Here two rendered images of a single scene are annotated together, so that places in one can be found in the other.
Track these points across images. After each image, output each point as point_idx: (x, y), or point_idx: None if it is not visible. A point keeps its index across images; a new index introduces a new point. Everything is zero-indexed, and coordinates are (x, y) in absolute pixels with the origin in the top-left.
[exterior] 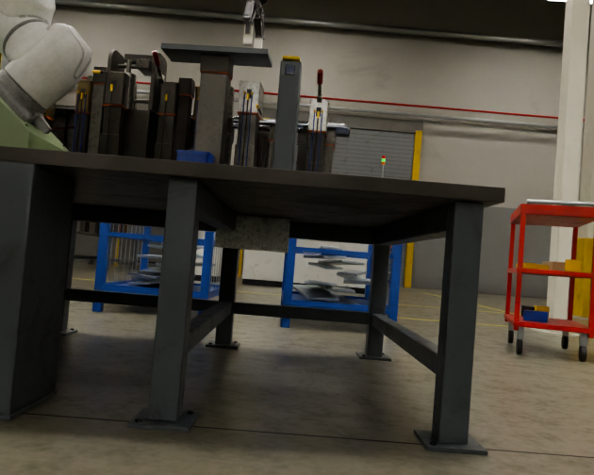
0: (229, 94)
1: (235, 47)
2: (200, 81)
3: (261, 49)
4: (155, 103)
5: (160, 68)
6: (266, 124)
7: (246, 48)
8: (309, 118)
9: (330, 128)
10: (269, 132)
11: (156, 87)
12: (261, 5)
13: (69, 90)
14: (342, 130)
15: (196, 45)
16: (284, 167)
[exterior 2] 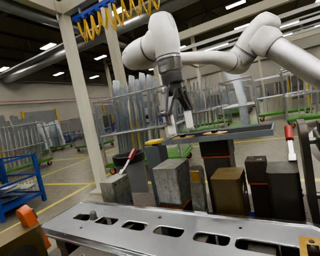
0: (205, 172)
1: (201, 131)
2: (234, 159)
3: (181, 133)
4: (306, 191)
5: (299, 141)
6: (137, 222)
7: (192, 132)
8: (131, 191)
9: (76, 213)
10: (144, 226)
11: (303, 169)
12: (165, 84)
13: None
14: (62, 214)
15: (235, 127)
16: None
